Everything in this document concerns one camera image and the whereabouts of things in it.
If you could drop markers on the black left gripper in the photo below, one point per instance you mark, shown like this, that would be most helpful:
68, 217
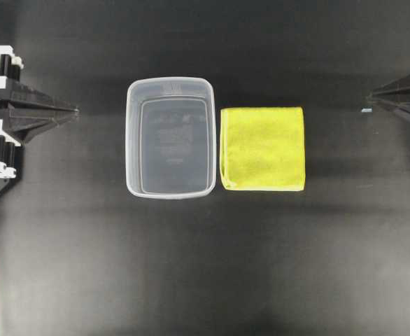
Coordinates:
25, 113

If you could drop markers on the clear plastic container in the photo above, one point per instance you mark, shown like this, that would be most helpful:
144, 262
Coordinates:
170, 138

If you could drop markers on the yellow folded towel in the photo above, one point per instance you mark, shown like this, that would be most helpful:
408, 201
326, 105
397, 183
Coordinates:
262, 149

